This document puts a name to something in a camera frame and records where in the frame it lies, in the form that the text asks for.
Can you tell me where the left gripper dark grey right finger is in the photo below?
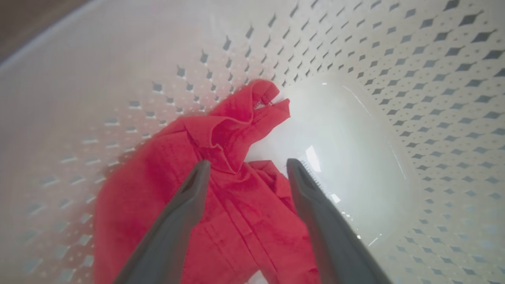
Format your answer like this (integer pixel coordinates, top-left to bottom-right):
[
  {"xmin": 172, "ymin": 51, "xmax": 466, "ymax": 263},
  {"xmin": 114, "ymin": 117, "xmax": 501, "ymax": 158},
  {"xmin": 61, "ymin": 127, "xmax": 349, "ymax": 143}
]
[{"xmin": 286, "ymin": 158, "xmax": 393, "ymax": 284}]

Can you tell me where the white perforated laundry basket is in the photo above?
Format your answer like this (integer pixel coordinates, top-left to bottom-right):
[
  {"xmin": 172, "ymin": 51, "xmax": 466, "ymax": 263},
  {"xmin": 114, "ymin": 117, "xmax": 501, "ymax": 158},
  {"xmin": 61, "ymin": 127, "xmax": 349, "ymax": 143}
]
[{"xmin": 0, "ymin": 0, "xmax": 505, "ymax": 284}]

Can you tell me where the red cloth garment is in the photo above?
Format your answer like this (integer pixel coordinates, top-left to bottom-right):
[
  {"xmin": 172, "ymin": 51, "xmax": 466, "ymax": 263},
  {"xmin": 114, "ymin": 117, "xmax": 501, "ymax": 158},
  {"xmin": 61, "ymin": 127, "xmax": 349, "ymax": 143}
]
[{"xmin": 92, "ymin": 79, "xmax": 322, "ymax": 284}]

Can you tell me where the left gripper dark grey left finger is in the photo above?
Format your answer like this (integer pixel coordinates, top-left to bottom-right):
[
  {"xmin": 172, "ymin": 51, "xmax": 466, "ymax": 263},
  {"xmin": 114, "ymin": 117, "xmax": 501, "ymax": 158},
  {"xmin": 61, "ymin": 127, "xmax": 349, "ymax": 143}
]
[{"xmin": 112, "ymin": 159, "xmax": 211, "ymax": 284}]

